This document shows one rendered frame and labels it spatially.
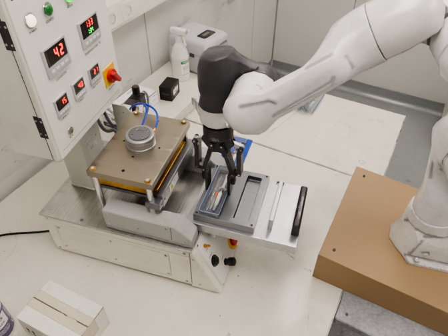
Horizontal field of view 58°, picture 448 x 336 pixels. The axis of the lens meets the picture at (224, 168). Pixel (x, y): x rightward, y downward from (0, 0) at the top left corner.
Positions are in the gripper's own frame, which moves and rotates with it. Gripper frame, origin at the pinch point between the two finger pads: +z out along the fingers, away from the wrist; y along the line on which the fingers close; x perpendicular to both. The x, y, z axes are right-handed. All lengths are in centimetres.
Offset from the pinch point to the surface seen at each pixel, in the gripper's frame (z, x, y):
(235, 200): 3.5, -2.4, 5.4
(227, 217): 3.5, -8.7, 5.0
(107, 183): -1.2, -10.6, -28.1
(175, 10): 2, 110, -57
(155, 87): 23, 73, -54
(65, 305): 19, -36, -30
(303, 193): 2.2, 4.3, 22.7
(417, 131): 104, 190, 92
